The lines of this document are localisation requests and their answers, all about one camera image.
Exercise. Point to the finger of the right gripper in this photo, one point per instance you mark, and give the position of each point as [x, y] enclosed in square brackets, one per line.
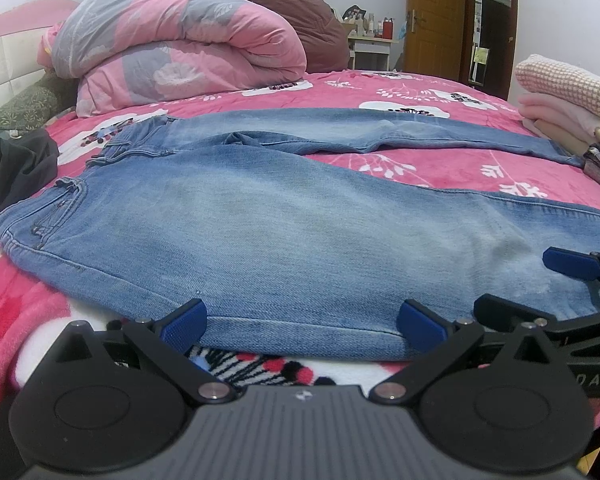
[574, 264]
[504, 316]

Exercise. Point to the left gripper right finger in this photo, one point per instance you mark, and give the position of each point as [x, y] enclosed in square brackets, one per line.
[442, 346]

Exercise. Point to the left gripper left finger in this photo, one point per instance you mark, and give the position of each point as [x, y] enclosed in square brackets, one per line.
[163, 348]

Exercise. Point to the blue denim jeans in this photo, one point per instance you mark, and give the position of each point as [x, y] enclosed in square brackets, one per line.
[289, 255]

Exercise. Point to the beige folded clothes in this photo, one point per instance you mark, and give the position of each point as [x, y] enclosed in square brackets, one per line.
[568, 134]

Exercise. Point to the light pink folded blanket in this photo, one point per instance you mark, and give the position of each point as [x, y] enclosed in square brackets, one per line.
[578, 121]

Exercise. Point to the pink floral bed blanket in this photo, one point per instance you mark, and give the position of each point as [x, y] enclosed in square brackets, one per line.
[30, 313]

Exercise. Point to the black crumpled garment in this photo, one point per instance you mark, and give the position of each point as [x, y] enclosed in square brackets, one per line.
[28, 161]

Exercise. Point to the green floral pillow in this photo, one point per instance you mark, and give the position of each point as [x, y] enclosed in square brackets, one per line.
[33, 107]

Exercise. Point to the brown wooden door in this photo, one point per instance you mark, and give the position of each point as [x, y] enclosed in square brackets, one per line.
[470, 41]

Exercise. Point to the cluttered white shelf desk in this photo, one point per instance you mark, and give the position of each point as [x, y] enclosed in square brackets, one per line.
[368, 50]

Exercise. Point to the red bottle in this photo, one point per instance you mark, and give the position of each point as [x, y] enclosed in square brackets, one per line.
[387, 28]

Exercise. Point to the pink grey folded duvet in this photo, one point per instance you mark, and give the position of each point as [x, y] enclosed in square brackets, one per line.
[125, 53]

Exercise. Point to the white pink headboard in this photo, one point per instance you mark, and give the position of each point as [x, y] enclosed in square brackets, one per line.
[21, 30]

